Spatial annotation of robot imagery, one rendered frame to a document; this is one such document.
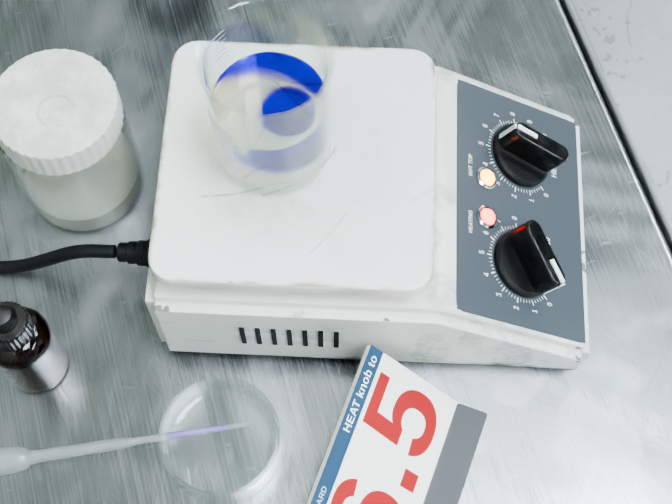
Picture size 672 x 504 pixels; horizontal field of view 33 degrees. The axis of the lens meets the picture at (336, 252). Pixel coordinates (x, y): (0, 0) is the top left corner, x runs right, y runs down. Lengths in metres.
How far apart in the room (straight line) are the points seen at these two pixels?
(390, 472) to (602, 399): 0.11
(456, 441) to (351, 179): 0.13
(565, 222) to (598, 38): 0.14
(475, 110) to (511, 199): 0.05
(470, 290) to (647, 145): 0.16
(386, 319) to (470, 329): 0.04
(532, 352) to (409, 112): 0.12
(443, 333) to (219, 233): 0.11
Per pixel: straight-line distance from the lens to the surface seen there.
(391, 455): 0.51
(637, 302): 0.58
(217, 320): 0.50
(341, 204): 0.48
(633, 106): 0.63
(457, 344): 0.51
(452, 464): 0.53
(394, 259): 0.47
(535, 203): 0.54
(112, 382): 0.56
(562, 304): 0.53
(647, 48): 0.65
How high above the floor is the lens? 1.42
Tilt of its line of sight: 66 degrees down
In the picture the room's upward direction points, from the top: straight up
